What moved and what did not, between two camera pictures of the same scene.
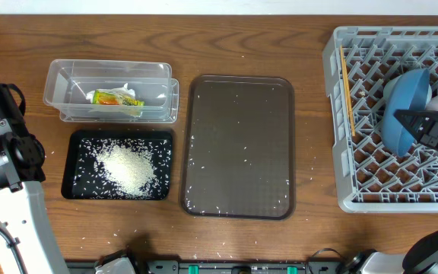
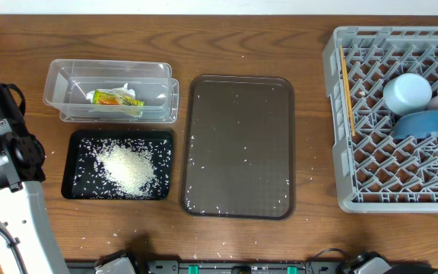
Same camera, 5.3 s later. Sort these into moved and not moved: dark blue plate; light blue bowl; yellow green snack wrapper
Moved: dark blue plate
Not moved: yellow green snack wrapper; light blue bowl
